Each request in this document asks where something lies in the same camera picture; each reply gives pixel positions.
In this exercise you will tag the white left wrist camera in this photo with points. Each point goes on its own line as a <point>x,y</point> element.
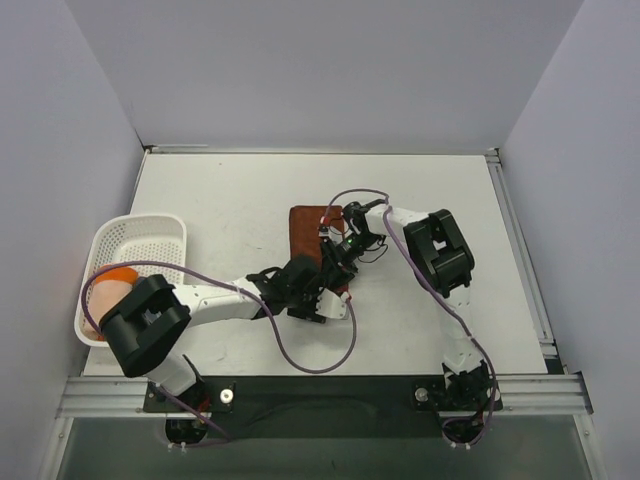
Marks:
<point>331,305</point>

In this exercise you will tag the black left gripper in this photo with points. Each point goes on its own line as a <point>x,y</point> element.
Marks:
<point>310,293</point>

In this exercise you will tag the white plastic basket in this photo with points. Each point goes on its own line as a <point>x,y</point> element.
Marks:
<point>148,237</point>

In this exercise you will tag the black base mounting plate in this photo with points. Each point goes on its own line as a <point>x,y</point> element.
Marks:
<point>328,407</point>

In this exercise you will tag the brown towel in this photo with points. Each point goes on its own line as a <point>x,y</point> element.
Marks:
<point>304,241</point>

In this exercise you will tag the peach towel in basket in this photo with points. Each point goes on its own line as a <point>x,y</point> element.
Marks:
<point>104,296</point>

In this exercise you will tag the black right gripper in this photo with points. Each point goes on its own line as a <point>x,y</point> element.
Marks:
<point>331,255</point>

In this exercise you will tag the aluminium front frame rail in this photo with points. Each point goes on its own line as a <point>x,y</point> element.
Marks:
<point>118,397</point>

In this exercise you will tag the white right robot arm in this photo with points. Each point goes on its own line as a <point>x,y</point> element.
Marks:
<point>442,262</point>

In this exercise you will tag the aluminium back frame rail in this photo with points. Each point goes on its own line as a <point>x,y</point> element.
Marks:
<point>209,149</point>

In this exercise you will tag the aluminium right side rail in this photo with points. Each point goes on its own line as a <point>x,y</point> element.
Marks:
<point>535,302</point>

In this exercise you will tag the aluminium frame rail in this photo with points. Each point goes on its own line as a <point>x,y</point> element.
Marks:
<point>118,397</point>
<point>209,149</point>

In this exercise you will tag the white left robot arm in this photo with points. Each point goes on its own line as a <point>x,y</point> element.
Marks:
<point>142,320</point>

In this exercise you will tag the orange towel in basket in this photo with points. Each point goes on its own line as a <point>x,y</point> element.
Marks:
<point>126,274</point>

